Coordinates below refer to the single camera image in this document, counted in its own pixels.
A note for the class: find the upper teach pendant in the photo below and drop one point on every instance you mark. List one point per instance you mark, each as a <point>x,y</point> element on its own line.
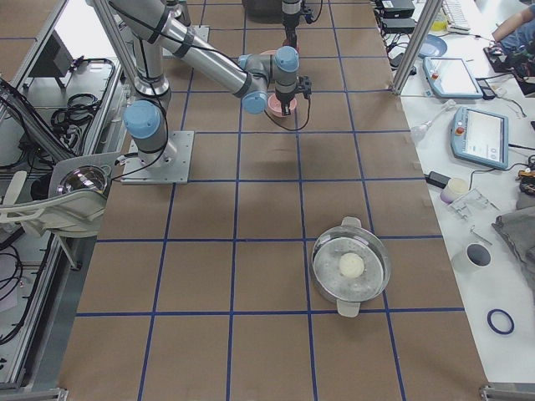
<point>450,78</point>

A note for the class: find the person forearm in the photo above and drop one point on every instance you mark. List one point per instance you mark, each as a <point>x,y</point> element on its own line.
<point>512,23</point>

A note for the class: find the pink bowl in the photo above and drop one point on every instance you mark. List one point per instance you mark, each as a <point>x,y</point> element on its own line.
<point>274,106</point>

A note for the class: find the steel mixing bowl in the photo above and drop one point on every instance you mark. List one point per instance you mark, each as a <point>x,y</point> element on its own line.
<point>88,177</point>

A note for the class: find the clear plastic funnel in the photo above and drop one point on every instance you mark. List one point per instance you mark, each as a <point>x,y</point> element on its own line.
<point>417,132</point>

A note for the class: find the black power adapter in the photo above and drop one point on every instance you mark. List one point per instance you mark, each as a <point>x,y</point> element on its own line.
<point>436,179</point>

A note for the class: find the blue plate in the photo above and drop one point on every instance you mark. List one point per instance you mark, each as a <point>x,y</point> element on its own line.
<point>433,46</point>

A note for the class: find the white keyboard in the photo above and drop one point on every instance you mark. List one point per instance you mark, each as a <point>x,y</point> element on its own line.
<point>455,17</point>

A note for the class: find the white purple jar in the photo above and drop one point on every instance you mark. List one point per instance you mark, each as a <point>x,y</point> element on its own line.
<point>454,189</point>

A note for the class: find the aluminium frame post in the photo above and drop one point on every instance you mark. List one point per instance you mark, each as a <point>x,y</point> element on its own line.
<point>423,26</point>

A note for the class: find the clear plastic tray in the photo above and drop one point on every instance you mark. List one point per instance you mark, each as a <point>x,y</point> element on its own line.
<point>473,201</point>

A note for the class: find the steel steamer pot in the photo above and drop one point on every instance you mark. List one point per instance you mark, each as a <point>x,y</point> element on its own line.
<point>347,294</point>

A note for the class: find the metal hex key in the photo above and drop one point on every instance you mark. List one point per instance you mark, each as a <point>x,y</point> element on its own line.
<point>479,236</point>

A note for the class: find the pink plate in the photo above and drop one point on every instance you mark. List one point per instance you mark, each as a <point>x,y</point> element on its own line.
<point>267,53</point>

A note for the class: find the lower teach pendant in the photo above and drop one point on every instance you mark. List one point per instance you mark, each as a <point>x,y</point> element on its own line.
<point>480,137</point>

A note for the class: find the white cup dark inside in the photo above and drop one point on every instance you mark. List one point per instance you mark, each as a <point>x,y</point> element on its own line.
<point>472,258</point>

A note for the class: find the white steamed bun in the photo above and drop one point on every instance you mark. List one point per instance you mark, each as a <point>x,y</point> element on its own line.
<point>351,265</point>

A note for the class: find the grey cloth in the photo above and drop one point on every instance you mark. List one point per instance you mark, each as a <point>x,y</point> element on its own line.
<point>517,230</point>

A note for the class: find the teach pendant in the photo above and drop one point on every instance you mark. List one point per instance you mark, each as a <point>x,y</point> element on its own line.
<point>450,78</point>
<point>480,137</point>

